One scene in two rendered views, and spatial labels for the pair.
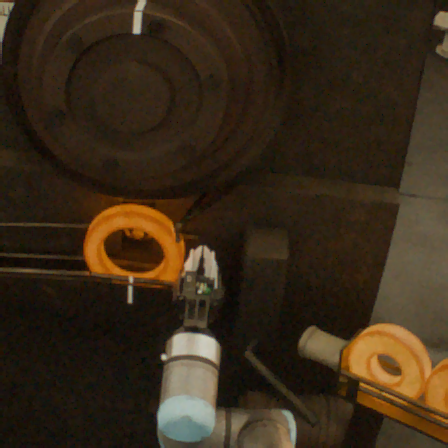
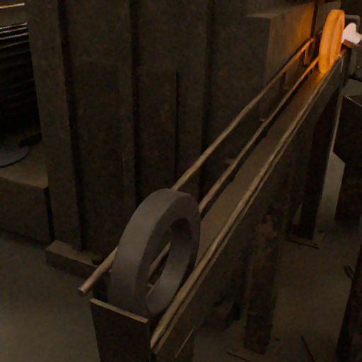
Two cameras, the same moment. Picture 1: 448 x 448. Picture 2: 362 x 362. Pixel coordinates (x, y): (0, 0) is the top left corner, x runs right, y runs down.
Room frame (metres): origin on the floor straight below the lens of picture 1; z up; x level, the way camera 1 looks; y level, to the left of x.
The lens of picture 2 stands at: (0.93, 1.65, 1.01)
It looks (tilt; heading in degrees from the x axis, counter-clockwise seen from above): 27 degrees down; 297
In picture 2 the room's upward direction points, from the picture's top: 1 degrees clockwise
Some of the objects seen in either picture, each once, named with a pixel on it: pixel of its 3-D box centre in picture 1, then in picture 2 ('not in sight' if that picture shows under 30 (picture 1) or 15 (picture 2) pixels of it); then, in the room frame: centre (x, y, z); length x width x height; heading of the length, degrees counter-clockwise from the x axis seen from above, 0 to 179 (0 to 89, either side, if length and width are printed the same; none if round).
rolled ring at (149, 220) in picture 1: (133, 251); (331, 42); (1.19, 0.16, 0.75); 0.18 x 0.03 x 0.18; 90
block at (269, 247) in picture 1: (259, 291); (337, 51); (1.20, -0.08, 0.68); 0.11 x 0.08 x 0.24; 1
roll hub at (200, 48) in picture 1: (134, 91); not in sight; (1.09, 0.16, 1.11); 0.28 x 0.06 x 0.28; 91
